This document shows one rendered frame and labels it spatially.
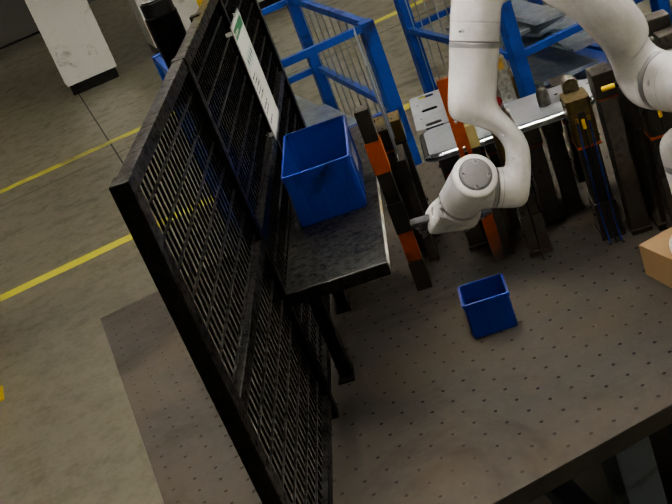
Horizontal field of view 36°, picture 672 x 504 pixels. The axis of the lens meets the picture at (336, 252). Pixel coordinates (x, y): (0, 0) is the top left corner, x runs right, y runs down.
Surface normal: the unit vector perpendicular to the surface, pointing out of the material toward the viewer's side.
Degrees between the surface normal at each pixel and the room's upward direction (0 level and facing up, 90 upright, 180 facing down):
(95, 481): 0
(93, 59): 90
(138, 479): 0
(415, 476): 0
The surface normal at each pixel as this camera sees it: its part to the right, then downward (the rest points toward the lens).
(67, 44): 0.28, 0.32
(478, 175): 0.07, -0.28
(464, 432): -0.34, -0.85
